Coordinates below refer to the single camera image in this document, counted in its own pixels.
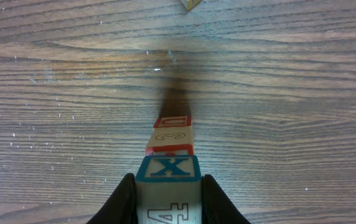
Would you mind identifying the wooden block yellow K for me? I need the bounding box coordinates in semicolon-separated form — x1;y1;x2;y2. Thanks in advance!
135;155;202;224

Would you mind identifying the plain wooden block yellow side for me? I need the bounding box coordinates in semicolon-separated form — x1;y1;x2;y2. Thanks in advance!
180;0;201;11

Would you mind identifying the red 3 wooden block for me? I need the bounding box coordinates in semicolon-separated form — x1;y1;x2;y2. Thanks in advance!
145;116;194;156

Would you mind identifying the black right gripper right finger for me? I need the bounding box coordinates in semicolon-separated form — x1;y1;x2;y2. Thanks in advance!
202;174;251;224

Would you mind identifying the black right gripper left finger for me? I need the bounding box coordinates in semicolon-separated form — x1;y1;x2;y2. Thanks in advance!
87;173;138;224

